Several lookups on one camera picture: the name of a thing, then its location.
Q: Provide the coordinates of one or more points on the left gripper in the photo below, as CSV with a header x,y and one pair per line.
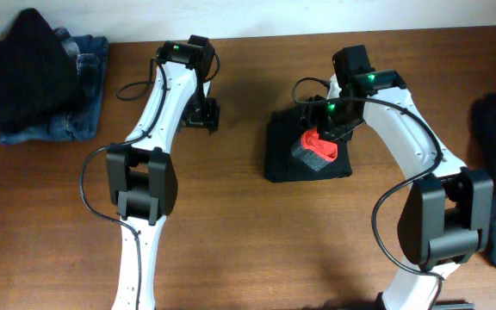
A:
x,y
209,118

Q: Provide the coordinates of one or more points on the black folded garment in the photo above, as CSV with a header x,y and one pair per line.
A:
x,y
37,77

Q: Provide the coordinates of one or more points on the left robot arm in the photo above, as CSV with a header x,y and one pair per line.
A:
x,y
142,181

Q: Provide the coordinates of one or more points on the folded blue jeans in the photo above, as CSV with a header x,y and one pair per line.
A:
x,y
90,56

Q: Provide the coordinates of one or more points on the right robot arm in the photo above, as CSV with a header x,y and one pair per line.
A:
x,y
445,220

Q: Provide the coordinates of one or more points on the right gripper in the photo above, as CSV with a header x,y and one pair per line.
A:
x,y
313,113

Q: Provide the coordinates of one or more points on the black pants red waistband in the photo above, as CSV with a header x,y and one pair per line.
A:
x,y
295,152

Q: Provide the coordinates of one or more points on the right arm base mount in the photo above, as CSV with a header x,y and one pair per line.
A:
x,y
442,305

